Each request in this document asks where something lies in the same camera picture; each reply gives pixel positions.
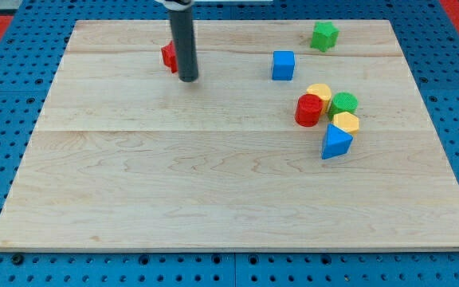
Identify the blue triangle block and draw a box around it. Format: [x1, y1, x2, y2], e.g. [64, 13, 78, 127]
[321, 124, 354, 159]

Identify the green cylinder block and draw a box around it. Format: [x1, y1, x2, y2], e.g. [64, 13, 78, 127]
[328, 92, 359, 120]

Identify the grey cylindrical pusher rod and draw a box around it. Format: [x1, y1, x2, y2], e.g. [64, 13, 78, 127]
[167, 3, 198, 82]

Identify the yellow hexagon block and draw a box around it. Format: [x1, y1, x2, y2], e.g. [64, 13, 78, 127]
[331, 112, 360, 136]

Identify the green star block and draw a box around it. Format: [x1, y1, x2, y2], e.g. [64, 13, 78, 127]
[310, 22, 339, 52]

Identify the blue cube block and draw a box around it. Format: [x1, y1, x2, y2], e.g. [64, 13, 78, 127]
[272, 50, 296, 81]

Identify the light wooden board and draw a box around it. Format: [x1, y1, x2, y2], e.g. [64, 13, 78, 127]
[0, 20, 459, 253]

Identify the yellow cylinder block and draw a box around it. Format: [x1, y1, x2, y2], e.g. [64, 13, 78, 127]
[306, 83, 332, 115]

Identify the red block behind rod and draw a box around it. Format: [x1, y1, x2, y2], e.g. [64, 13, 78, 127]
[161, 41, 178, 73]

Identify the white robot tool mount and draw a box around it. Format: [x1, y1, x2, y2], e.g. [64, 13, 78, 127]
[156, 0, 194, 10]

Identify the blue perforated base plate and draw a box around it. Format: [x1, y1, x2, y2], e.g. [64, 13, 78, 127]
[0, 1, 459, 286]

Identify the red cylinder block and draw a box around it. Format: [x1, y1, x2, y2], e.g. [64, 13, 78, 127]
[295, 94, 323, 127]

